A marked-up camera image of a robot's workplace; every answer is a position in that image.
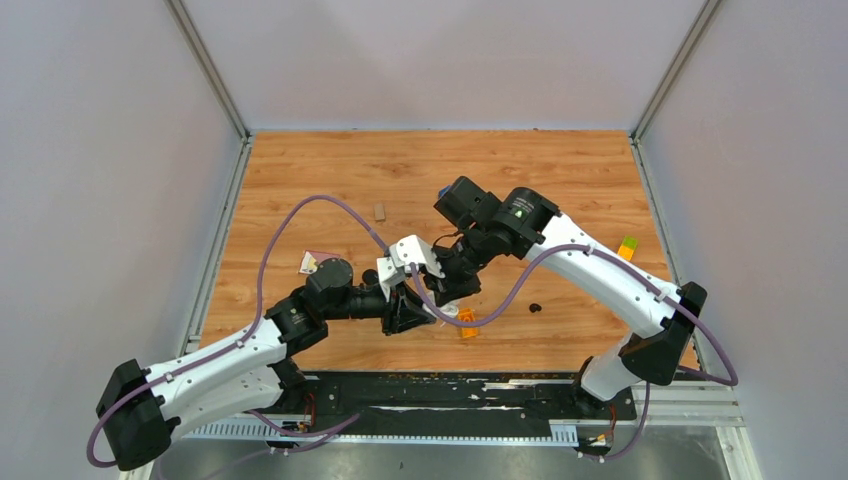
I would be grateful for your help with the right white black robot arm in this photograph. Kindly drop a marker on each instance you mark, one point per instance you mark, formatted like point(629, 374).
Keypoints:
point(526, 225)

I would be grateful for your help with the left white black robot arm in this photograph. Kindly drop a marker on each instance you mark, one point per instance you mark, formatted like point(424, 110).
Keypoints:
point(143, 410)

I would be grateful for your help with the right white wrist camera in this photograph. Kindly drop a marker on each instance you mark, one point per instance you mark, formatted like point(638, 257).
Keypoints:
point(413, 250)

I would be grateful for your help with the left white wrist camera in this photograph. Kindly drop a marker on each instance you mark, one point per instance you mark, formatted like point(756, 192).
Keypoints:
point(390, 275)

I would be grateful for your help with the black earbud charging case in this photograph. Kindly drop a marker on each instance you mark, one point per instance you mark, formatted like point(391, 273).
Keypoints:
point(370, 277)

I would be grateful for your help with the green orange small block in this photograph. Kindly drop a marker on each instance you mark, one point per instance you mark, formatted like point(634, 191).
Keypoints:
point(628, 247)

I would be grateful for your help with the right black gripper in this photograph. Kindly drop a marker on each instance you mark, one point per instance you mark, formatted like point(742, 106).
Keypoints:
point(451, 286)

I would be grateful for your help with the white earbud charging case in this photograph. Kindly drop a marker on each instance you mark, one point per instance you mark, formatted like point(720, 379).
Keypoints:
point(450, 310)

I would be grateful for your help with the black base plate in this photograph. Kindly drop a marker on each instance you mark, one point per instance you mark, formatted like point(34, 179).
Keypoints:
point(445, 405)

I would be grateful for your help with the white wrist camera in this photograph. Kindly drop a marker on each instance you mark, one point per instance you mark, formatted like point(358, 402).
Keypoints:
point(390, 275)
point(413, 250)

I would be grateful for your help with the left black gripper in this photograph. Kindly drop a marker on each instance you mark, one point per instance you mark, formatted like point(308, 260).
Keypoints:
point(404, 311)

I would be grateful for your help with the orange toy brick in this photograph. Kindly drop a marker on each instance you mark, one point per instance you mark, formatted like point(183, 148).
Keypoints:
point(466, 316)

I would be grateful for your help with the pink card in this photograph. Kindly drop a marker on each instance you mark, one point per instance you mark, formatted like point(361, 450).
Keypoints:
point(311, 260)

